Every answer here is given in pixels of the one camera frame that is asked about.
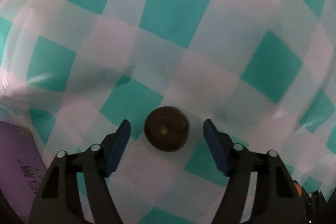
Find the purple box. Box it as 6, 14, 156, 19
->
1, 122, 46, 223

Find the teal checkered tablecloth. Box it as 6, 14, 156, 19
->
1, 0, 335, 223

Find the dark purple passion fruit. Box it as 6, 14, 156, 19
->
144, 106, 190, 152

